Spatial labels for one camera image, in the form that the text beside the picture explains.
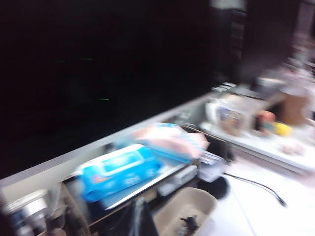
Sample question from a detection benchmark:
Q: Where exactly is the dark AOC monitor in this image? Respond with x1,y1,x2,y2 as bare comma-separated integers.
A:
231,0,304,92

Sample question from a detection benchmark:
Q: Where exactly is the white USB power strip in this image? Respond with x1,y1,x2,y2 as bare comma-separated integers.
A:
157,164,199,197

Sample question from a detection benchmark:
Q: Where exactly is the white neighbouring desk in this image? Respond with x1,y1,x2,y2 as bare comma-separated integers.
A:
199,121,315,174

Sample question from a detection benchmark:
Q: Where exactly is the black monitor silver bezel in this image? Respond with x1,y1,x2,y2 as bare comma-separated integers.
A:
0,0,249,195

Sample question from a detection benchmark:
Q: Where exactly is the orange teal figurine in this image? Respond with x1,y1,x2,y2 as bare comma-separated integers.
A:
255,110,277,135

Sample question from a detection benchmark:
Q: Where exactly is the small yellow toy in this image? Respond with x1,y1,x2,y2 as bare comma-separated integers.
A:
272,121,294,138

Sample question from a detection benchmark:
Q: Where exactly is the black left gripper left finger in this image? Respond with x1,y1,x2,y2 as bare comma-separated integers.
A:
115,198,143,236

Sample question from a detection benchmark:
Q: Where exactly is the beige paper box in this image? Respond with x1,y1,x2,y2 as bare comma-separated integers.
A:
152,187,219,236

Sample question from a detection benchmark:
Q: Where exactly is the tan paper cup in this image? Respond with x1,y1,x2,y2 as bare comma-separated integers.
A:
0,190,50,236

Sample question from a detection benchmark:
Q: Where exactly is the black cable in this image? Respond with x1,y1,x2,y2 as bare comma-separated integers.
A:
223,172,288,207

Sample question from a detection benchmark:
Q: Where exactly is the brown cylinder container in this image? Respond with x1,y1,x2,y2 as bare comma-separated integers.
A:
280,90,311,126

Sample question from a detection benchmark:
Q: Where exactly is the black cat doll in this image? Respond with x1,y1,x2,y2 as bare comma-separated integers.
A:
175,214,200,236

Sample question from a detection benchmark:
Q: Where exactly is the pink tissue pack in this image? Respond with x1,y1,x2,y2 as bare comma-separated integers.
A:
117,122,210,164

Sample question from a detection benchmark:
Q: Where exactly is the blue wet wipes pack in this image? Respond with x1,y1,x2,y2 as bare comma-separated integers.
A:
78,143,163,204

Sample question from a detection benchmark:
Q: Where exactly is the black wooden desk shelf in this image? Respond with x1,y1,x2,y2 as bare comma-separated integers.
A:
59,124,234,233

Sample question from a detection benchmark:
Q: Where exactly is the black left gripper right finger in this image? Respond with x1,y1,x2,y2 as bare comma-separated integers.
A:
135,197,160,236

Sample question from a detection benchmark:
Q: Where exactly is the clear bag with items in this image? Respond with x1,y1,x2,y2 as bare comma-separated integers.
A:
216,102,247,136

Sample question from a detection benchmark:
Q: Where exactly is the folded grey paper stack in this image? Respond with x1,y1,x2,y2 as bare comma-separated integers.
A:
197,149,227,183

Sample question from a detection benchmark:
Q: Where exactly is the black round stand base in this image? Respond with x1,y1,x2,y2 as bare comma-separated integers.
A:
196,175,231,200

